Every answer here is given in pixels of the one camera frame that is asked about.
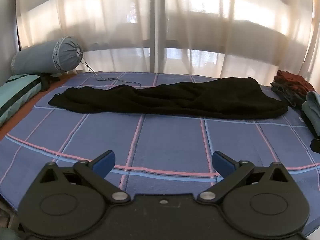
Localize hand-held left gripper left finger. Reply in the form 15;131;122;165
39;150;131;204

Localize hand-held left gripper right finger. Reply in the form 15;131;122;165
197;151;288;204

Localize black pants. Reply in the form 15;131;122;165
48;76;289;120

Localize teal folded cloth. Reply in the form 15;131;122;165
301;91;320;139

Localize grey folded cloth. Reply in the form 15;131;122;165
270;81;307;107

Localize red folded cloth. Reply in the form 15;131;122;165
274;70;317;97

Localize dark cloth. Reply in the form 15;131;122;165
40;72;61;91

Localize teal pillow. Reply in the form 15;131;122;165
0;74;43;127

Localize grey-blue bolster pillow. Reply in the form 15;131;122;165
11;36;83;74

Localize sheer white curtain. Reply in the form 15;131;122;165
16;0;316;81

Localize thin dark drawstring cord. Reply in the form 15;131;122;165
78;48;143;87

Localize window frame post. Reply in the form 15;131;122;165
150;0;167;74

